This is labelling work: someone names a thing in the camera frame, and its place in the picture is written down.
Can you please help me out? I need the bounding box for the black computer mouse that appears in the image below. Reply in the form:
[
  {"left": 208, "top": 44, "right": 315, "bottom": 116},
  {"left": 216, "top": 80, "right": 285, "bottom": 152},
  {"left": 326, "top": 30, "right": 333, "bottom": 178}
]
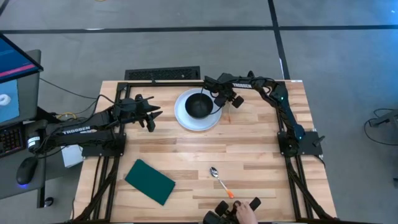
[{"left": 16, "top": 155, "right": 39, "bottom": 186}]

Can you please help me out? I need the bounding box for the white round plate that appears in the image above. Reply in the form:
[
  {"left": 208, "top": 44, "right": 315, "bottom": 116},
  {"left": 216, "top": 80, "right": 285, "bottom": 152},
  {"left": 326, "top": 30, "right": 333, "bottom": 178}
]
[{"left": 174, "top": 88, "right": 223, "bottom": 132}]

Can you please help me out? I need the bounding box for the black keyboard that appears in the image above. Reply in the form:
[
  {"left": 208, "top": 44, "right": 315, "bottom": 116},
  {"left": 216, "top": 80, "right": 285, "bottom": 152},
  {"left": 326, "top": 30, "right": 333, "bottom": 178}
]
[{"left": 0, "top": 124, "right": 27, "bottom": 158}]

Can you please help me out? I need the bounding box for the black floor vent grate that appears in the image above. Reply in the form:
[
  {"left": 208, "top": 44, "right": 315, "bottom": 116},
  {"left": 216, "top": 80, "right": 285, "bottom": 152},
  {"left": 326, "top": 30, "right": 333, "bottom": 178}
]
[{"left": 124, "top": 65, "right": 201, "bottom": 81}]

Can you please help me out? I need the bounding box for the white box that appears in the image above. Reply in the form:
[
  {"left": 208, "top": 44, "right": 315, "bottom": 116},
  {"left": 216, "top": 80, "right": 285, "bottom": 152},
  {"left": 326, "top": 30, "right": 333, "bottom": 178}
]
[{"left": 60, "top": 144, "right": 84, "bottom": 169}]

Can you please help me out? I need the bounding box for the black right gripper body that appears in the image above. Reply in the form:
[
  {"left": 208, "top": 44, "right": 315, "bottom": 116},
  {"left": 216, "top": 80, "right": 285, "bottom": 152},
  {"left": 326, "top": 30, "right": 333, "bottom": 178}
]
[{"left": 203, "top": 75, "right": 238, "bottom": 98}]

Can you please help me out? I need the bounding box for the yellow cable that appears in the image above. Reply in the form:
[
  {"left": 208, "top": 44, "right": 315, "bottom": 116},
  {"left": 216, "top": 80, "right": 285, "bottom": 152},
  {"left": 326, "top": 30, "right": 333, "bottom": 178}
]
[{"left": 55, "top": 111, "right": 77, "bottom": 121}]

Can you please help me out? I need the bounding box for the person's hand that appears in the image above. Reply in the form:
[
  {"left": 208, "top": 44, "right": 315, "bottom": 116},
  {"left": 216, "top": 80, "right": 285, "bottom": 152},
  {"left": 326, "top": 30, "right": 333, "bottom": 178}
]
[{"left": 235, "top": 201, "right": 259, "bottom": 224}]

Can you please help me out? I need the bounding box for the grey desk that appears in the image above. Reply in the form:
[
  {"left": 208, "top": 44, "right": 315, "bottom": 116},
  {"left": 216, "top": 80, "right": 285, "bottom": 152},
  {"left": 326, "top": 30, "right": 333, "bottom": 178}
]
[{"left": 0, "top": 107, "right": 81, "bottom": 209}]

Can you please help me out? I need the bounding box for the grey stand leg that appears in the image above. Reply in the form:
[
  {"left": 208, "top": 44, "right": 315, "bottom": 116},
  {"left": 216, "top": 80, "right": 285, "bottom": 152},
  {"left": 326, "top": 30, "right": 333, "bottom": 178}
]
[{"left": 369, "top": 109, "right": 398, "bottom": 128}]

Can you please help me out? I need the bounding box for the spoon with orange handle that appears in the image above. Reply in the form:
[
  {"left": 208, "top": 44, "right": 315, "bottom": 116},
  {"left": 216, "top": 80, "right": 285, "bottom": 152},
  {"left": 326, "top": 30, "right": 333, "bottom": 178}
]
[{"left": 209, "top": 166, "right": 235, "bottom": 199}]

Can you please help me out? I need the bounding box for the monitor with blue screen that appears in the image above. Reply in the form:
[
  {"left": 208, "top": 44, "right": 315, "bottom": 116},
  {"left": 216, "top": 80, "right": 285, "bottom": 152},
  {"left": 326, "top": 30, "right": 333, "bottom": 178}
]
[{"left": 0, "top": 32, "right": 44, "bottom": 85}]

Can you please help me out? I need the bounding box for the folded dark green napkin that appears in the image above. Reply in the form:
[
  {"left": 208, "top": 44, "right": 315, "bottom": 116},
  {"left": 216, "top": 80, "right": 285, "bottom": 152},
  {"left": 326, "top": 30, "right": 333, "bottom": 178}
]
[{"left": 124, "top": 159, "right": 177, "bottom": 207}]

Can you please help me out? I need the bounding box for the grey framed monitor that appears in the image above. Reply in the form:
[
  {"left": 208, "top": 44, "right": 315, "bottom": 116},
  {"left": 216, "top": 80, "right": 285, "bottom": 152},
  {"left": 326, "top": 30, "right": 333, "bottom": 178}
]
[{"left": 0, "top": 49, "right": 42, "bottom": 127}]

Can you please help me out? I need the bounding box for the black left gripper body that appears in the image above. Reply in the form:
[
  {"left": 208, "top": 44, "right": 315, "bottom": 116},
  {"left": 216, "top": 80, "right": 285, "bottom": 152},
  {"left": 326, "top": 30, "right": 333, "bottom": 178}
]
[{"left": 113, "top": 94, "right": 149, "bottom": 124}]

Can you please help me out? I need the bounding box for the dark green bowl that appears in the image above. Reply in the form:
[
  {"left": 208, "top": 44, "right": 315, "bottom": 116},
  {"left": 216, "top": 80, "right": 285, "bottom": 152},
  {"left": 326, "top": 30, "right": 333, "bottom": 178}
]
[{"left": 184, "top": 92, "right": 215, "bottom": 119}]

